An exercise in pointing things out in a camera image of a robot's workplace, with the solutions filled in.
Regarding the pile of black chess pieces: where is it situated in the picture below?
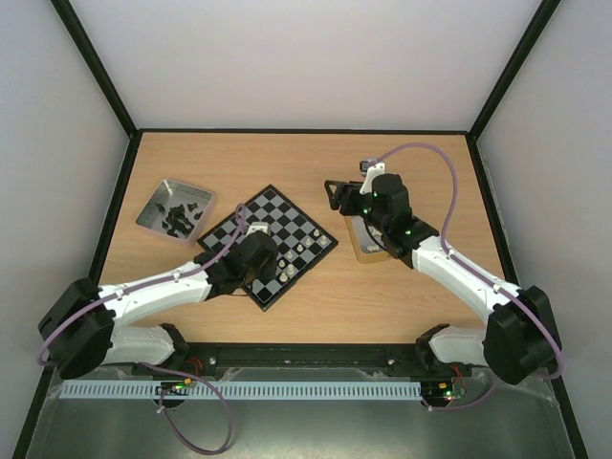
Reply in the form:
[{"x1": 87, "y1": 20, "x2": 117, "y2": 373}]
[{"x1": 155, "y1": 203, "x2": 204, "y2": 238}]

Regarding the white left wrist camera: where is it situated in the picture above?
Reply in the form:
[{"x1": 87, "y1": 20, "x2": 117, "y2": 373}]
[{"x1": 247, "y1": 222, "x2": 270, "y2": 235}]

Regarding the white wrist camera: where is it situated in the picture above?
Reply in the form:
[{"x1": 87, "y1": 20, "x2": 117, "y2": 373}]
[
  {"x1": 247, "y1": 222, "x2": 270, "y2": 235},
  {"x1": 360, "y1": 158, "x2": 385, "y2": 195}
]

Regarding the black and white chessboard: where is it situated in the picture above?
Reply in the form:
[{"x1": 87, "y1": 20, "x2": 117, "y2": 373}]
[{"x1": 195, "y1": 185, "x2": 338, "y2": 311}]

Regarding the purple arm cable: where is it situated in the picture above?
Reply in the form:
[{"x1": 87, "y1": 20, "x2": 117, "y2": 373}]
[
  {"x1": 377, "y1": 142, "x2": 564, "y2": 415},
  {"x1": 37, "y1": 203, "x2": 250, "y2": 453}
]

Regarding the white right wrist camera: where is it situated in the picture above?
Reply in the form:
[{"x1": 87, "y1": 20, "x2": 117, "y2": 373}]
[{"x1": 360, "y1": 158, "x2": 385, "y2": 195}]

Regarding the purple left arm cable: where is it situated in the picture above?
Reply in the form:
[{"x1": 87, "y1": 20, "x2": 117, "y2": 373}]
[{"x1": 37, "y1": 203, "x2": 250, "y2": 453}]

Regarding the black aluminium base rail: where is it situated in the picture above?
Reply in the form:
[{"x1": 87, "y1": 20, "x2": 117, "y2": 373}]
[{"x1": 47, "y1": 339, "x2": 556, "y2": 379}]

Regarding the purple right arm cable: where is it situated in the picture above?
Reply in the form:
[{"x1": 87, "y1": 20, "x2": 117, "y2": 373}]
[{"x1": 377, "y1": 142, "x2": 564, "y2": 415}]

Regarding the gold-rimmed metal tin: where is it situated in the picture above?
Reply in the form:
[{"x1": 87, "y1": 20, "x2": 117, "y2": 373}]
[{"x1": 344, "y1": 216, "x2": 391, "y2": 264}]

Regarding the light blue slotted cable duct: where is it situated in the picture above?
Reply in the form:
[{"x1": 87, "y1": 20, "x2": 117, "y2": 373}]
[{"x1": 59, "y1": 380, "x2": 422, "y2": 401}]

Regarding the silver metal tin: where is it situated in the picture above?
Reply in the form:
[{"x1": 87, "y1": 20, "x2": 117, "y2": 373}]
[{"x1": 135, "y1": 179, "x2": 216, "y2": 244}]

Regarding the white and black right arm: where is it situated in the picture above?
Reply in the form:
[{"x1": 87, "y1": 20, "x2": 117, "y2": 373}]
[{"x1": 324, "y1": 173, "x2": 561, "y2": 385}]

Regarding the black enclosure frame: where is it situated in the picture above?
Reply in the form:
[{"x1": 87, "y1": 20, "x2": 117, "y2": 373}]
[{"x1": 9, "y1": 0, "x2": 592, "y2": 459}]

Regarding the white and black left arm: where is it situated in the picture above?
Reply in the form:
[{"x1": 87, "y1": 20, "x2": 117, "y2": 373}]
[{"x1": 38, "y1": 230, "x2": 278, "y2": 380}]

